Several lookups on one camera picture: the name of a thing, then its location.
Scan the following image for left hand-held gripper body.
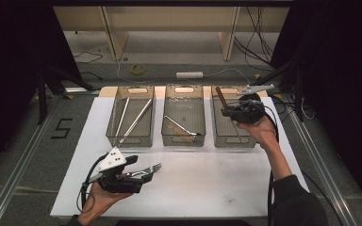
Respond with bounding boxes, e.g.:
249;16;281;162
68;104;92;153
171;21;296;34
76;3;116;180
89;146;144;194

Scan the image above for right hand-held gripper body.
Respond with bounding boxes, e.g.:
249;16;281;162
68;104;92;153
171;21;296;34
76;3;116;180
232;83;276;124

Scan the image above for wooden-handled fork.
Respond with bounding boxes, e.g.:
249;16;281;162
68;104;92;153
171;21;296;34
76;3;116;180
119;162;163;181

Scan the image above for grey transparent plastic bin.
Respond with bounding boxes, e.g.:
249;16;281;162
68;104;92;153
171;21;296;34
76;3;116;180
105;85;156;148
210;85;262;149
160;84;207;147

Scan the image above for white chopstick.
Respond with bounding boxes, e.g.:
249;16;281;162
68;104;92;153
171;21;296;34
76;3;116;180
116;97;130;137
121;98;154;143

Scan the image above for metal spoon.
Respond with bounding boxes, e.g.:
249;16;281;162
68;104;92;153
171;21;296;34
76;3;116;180
163;115;203;137

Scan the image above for person's left hand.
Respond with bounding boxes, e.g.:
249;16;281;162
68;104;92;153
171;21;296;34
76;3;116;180
76;183;135;226

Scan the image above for person's right hand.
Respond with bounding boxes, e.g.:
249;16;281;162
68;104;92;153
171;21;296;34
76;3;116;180
235;116;279;151

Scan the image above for black metal stand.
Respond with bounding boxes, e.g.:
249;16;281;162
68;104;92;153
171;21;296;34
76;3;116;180
253;59;305;122
36;64;97;125

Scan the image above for white power strip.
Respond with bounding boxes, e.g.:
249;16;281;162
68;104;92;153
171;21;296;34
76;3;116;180
175;71;205;80

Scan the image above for white table mat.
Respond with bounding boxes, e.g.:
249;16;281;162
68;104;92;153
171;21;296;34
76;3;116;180
49;95;321;219

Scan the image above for yellow tape roll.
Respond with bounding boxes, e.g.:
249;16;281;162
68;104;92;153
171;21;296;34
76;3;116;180
129;63;146;76

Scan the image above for black curtain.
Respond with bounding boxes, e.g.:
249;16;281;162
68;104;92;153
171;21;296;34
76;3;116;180
270;0;362;218
0;0;83;183

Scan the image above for pale wooden shelf unit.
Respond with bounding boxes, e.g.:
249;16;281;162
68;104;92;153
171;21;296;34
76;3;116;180
53;6;290;62

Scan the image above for left hand-held gripper black cable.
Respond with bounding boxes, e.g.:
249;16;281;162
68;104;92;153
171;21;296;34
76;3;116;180
75;153;107;215

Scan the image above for white floor cable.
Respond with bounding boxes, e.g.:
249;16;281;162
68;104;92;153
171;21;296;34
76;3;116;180
203;68;253;85

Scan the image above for bundle of black cables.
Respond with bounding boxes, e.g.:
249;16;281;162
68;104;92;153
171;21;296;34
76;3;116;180
234;7;284;72

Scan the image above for short aluminium rail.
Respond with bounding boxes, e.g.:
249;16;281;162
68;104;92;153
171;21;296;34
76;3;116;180
63;87;102;95

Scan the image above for aluminium floor rail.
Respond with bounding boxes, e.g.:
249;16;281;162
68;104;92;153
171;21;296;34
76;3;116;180
0;93;64;226
281;93;361;226

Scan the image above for thin black floor cable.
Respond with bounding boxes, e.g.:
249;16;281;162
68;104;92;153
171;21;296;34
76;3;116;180
74;51;104;65

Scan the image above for long black floor cable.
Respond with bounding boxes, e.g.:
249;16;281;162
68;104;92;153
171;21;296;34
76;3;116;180
301;169;345;226

